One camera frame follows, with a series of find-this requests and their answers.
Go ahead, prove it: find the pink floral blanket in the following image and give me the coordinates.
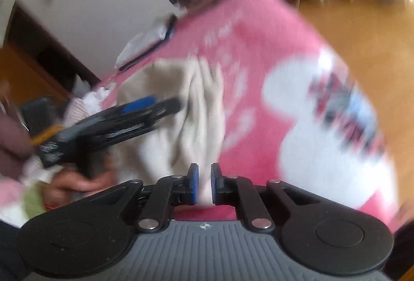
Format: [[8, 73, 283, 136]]
[[99, 0, 400, 230]]

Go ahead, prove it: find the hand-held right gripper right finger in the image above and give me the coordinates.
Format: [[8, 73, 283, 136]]
[[211, 163, 319, 232]]

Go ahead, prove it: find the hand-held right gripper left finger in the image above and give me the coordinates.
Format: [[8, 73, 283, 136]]
[[89, 163, 199, 233]]

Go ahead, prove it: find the wooden door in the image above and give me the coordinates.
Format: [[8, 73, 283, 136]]
[[0, 43, 70, 107], [6, 3, 101, 97]]

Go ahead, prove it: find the white crumpled shirt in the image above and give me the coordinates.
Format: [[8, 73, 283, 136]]
[[81, 85, 111, 115]]

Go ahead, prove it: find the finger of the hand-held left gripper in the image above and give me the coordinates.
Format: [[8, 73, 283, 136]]
[[97, 96, 160, 126], [107, 98, 182, 144]]

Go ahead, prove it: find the beige zip jacket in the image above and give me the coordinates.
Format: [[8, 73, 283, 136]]
[[115, 57, 227, 208]]

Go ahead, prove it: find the person's left hand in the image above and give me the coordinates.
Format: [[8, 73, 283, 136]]
[[45, 152, 114, 206]]

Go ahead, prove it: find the black folded shirt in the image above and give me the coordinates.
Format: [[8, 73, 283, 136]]
[[117, 15, 178, 73]]

